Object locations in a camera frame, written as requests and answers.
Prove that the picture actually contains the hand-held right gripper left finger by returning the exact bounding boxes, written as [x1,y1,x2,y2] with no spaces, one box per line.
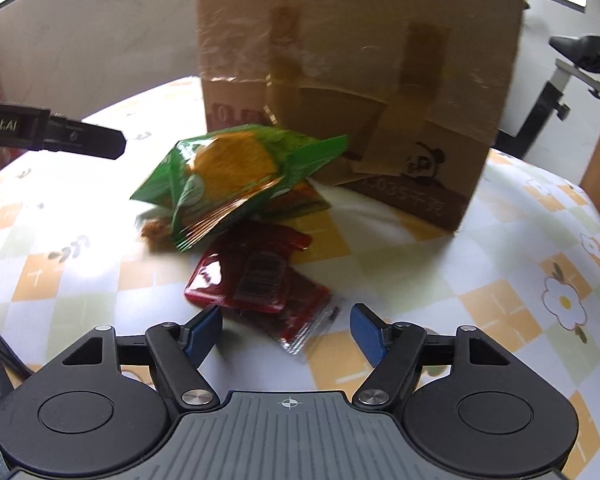
[62,305,224,407]

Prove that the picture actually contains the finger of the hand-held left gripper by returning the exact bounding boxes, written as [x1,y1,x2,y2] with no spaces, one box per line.
[47,114,127,161]

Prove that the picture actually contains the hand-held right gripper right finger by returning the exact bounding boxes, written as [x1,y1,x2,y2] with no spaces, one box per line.
[350,303,511,407]

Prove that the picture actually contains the dark red snack packet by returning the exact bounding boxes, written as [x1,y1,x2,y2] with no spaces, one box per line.
[227,275,342,357]

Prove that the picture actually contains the green red snack packet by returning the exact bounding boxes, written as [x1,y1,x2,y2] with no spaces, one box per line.
[257,181,332,220]

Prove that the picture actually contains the green orange snack packet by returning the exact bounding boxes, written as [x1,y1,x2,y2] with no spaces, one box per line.
[130,124,351,254]

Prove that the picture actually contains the brown cardboard box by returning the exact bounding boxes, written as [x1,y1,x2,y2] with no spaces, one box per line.
[194,0,528,233]

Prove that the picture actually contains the brown snack piece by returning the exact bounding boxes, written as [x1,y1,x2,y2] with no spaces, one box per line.
[139,216,175,252]

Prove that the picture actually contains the floral checked tablecloth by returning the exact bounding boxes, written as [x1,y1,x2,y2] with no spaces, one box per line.
[0,77,600,480]

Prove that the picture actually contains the black exercise bike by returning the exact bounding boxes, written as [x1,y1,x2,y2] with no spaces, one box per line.
[494,34,600,162]

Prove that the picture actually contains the black cable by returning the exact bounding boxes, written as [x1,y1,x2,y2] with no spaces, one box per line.
[0,305,33,386]

